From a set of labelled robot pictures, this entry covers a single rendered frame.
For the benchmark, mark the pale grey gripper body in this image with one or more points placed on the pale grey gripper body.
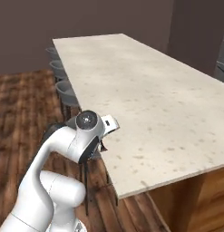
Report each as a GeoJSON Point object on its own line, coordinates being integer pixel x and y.
{"type": "Point", "coordinates": [102, 138]}

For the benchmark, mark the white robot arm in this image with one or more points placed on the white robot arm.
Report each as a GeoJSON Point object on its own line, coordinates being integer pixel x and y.
{"type": "Point", "coordinates": [56, 157]}

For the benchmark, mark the wooden island cabinet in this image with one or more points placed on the wooden island cabinet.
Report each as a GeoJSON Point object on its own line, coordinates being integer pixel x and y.
{"type": "Point", "coordinates": [195, 205]}

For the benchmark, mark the grey cupboard run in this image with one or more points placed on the grey cupboard run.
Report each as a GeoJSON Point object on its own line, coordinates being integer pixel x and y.
{"type": "Point", "coordinates": [221, 60]}

